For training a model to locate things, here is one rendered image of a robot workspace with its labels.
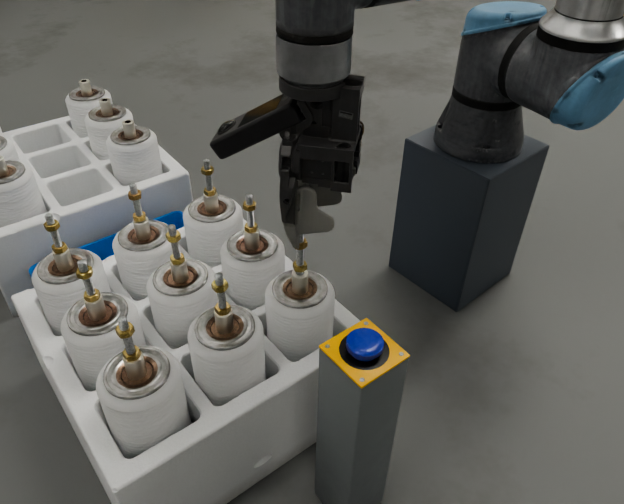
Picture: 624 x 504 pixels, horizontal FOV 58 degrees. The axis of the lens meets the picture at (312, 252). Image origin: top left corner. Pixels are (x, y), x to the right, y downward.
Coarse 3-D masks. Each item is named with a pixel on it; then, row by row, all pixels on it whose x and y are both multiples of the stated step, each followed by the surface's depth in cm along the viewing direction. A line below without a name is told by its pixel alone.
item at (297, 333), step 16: (272, 304) 75; (320, 304) 75; (272, 320) 77; (288, 320) 75; (304, 320) 75; (320, 320) 76; (272, 336) 79; (288, 336) 77; (304, 336) 76; (320, 336) 78; (288, 352) 79; (304, 352) 79
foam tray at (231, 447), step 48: (48, 336) 79; (144, 336) 80; (192, 384) 73; (288, 384) 74; (96, 432) 68; (192, 432) 68; (240, 432) 72; (288, 432) 80; (144, 480) 64; (192, 480) 71; (240, 480) 78
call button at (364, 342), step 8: (360, 328) 61; (368, 328) 61; (352, 336) 60; (360, 336) 60; (368, 336) 60; (376, 336) 60; (352, 344) 59; (360, 344) 59; (368, 344) 59; (376, 344) 59; (352, 352) 59; (360, 352) 59; (368, 352) 59; (376, 352) 59; (360, 360) 60; (368, 360) 59
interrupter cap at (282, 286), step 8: (288, 272) 79; (312, 272) 79; (280, 280) 78; (288, 280) 78; (312, 280) 78; (320, 280) 78; (272, 288) 77; (280, 288) 77; (288, 288) 77; (312, 288) 77; (320, 288) 77; (280, 296) 76; (288, 296) 76; (296, 296) 76; (304, 296) 76; (312, 296) 76; (320, 296) 76; (288, 304) 74; (296, 304) 75; (304, 304) 74; (312, 304) 74
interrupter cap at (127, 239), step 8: (128, 224) 87; (152, 224) 88; (160, 224) 88; (120, 232) 86; (128, 232) 86; (152, 232) 87; (160, 232) 86; (120, 240) 84; (128, 240) 84; (136, 240) 85; (144, 240) 85; (152, 240) 85; (160, 240) 85; (128, 248) 83; (136, 248) 83; (144, 248) 83; (152, 248) 83
